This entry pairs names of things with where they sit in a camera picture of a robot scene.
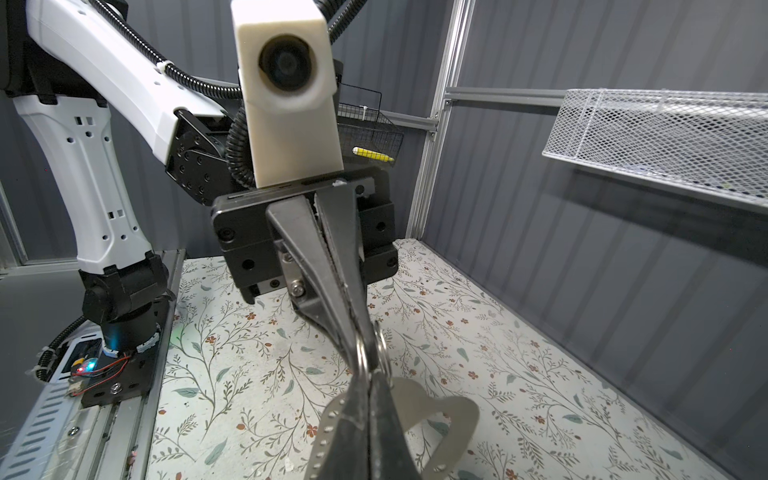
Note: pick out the white wire mesh basket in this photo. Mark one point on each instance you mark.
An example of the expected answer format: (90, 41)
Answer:
(712, 143)

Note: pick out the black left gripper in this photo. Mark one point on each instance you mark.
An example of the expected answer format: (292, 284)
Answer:
(358, 223)

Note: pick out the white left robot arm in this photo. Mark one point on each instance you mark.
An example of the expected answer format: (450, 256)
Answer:
(69, 66)

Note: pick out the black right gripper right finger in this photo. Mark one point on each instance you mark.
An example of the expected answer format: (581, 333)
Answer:
(389, 456)

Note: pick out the black wire basket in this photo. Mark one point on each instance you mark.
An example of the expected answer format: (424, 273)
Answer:
(362, 123)

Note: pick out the aluminium mounting rail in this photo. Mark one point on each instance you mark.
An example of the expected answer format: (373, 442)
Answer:
(60, 439)

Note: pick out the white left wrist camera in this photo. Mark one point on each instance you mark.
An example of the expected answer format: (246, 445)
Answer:
(287, 78)

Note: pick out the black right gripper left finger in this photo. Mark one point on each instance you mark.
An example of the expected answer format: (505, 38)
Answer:
(341, 448)

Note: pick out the yellow marker in basket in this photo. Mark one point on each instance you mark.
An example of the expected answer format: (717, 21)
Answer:
(372, 155)

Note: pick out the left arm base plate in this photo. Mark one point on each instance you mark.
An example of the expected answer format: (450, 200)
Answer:
(120, 372)

